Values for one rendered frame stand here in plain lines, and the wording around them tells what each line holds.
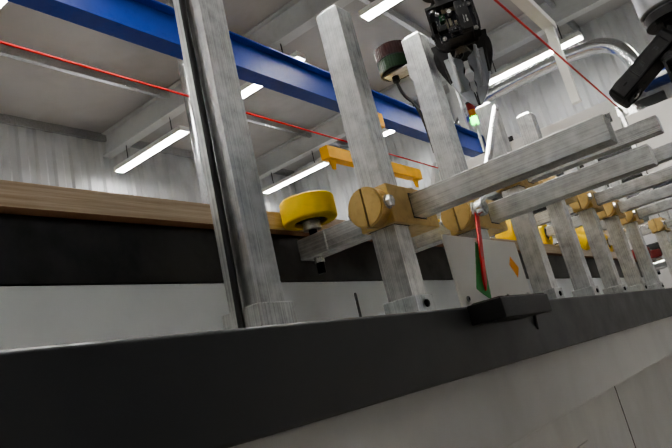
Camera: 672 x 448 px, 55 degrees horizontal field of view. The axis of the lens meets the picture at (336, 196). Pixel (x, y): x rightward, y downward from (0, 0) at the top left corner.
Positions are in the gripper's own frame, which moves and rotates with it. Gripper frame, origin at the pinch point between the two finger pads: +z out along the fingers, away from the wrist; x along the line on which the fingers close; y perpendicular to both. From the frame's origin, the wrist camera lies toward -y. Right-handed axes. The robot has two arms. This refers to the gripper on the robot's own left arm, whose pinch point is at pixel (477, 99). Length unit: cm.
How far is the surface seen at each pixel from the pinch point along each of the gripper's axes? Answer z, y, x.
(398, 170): -161, -538, -83
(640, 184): 6, -73, 33
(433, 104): -2.9, -3.4, -6.7
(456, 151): 5.8, -3.6, -5.4
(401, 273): 25.5, 20.2, -15.0
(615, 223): 11, -97, 28
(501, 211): 16.5, -6.0, -1.6
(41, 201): 12, 44, -44
